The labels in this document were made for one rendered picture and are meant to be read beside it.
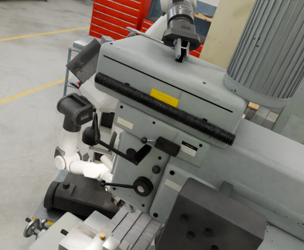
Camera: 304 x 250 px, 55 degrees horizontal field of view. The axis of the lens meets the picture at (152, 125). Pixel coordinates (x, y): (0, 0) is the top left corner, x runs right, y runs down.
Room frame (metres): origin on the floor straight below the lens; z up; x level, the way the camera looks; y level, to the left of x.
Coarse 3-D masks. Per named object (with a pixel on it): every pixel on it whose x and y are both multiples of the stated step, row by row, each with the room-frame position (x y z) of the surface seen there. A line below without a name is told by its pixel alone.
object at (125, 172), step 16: (128, 144) 0.83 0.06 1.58; (144, 144) 0.81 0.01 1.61; (144, 160) 0.81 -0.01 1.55; (160, 160) 0.79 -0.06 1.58; (128, 176) 0.82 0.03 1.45; (144, 176) 0.80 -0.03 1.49; (160, 176) 0.80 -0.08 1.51; (112, 192) 0.83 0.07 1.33; (128, 192) 0.81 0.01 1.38; (144, 208) 0.79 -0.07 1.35
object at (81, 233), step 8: (80, 224) 0.90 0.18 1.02; (72, 232) 0.85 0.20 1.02; (80, 232) 0.86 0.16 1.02; (88, 232) 0.87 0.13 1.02; (96, 232) 0.89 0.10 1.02; (64, 240) 0.80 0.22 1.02; (72, 240) 0.81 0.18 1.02; (80, 240) 0.82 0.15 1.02; (88, 240) 0.83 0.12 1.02; (64, 248) 0.77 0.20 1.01; (72, 248) 0.77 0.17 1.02; (80, 248) 0.79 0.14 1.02; (120, 248) 0.81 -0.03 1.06; (128, 248) 0.85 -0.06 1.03
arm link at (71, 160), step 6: (66, 156) 1.15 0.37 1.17; (72, 156) 1.17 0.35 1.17; (78, 156) 1.19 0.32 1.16; (66, 162) 1.12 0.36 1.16; (72, 162) 1.13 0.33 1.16; (78, 162) 1.12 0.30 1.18; (84, 162) 1.11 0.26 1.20; (66, 168) 1.12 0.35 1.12; (72, 168) 1.10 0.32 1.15; (78, 168) 1.09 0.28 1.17; (78, 174) 1.10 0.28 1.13
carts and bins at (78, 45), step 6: (84, 36) 4.26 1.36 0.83; (90, 36) 4.35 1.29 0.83; (102, 36) 4.14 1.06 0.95; (108, 36) 4.22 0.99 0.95; (78, 42) 3.75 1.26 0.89; (84, 42) 3.82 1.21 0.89; (102, 42) 4.11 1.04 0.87; (72, 48) 3.62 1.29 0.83; (78, 48) 3.69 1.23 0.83; (66, 72) 3.59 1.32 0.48; (66, 78) 3.59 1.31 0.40; (72, 78) 3.83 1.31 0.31; (66, 84) 3.59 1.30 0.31; (66, 90) 3.60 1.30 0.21
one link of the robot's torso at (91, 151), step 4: (116, 140) 1.58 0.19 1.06; (116, 144) 1.58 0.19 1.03; (88, 148) 1.56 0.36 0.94; (92, 148) 1.58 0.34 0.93; (96, 148) 1.60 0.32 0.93; (116, 148) 1.58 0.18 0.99; (88, 152) 1.57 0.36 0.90; (92, 152) 1.57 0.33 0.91; (96, 152) 1.61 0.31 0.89; (100, 152) 1.57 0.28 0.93; (104, 152) 1.58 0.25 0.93; (108, 152) 1.59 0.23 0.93; (112, 152) 1.57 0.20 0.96; (92, 156) 1.58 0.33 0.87; (96, 156) 1.64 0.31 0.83; (100, 156) 1.63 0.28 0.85; (108, 156) 1.57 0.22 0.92; (112, 156) 1.57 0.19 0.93; (92, 160) 1.58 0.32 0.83; (96, 160) 1.67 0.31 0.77; (100, 160) 1.66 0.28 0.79
